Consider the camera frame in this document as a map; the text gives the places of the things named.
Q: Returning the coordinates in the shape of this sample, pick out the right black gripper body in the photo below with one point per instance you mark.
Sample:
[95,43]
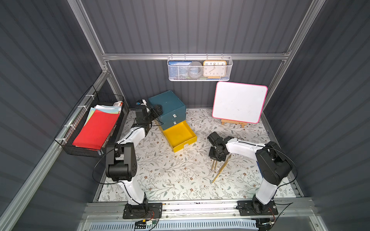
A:
[218,153]

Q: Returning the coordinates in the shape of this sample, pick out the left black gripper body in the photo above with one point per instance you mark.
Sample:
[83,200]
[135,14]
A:
[154,111]

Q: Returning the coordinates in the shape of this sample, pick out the teal yellow drawer cabinet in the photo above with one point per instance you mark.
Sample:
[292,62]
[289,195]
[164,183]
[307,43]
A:
[174,110]

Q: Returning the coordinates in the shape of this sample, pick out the yellow bottom drawer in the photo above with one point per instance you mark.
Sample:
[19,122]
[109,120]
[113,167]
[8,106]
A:
[179,136]

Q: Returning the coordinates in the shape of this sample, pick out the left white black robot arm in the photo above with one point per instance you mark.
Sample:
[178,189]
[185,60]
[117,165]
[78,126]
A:
[121,161]

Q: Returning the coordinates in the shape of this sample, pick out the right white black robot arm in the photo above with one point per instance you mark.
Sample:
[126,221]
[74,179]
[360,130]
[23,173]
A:
[273,165]

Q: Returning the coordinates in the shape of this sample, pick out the gold pencil lower right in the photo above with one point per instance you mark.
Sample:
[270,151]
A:
[222,168]

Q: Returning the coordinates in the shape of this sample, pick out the wooden whiteboard easel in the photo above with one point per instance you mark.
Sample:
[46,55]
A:
[243,124]

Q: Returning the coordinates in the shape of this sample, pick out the blue box in basket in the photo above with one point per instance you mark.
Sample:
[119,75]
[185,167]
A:
[178,70]

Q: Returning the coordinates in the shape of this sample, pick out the grey tape roll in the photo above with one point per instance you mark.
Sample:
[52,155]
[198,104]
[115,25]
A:
[195,70]

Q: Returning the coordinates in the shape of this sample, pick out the pink framed whiteboard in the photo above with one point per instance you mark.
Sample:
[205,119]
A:
[239,102]

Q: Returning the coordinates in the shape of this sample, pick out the red paper sheet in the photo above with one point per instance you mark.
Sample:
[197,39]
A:
[97,128]

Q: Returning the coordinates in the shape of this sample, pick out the yellow analog clock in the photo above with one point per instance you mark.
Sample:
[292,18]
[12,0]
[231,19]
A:
[214,69]

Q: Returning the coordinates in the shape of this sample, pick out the white wire wall basket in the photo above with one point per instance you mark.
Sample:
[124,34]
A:
[201,59]

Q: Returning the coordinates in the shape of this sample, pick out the black wire paper tray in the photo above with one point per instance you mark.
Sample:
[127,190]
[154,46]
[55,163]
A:
[95,99]

